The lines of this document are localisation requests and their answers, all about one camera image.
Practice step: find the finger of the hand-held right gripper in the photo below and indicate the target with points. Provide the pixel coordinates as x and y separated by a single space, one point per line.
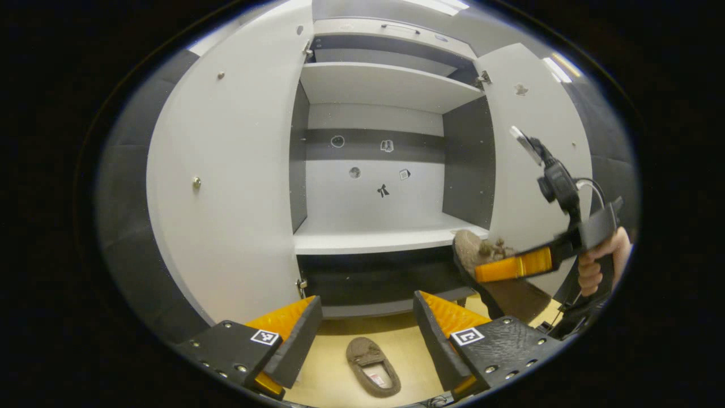
515 266

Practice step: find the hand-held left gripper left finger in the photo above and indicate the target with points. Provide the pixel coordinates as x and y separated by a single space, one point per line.
297 345

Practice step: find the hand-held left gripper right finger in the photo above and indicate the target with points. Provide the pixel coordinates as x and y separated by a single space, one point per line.
433 340

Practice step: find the brown suede shoe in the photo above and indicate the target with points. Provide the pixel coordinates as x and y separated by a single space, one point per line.
512 300
374 368

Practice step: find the white cabinet door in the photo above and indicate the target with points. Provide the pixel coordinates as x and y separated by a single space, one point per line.
238 198
527 113

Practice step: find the white and grey shoe cabinet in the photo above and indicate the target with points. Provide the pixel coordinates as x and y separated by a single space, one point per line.
374 85

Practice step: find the black backdrop cloth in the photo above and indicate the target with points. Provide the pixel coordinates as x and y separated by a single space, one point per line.
130 226
614 147

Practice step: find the small ceiling light panel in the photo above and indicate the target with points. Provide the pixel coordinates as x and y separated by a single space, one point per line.
558 69

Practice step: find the long ceiling light panel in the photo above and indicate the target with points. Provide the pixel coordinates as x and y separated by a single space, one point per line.
439 5

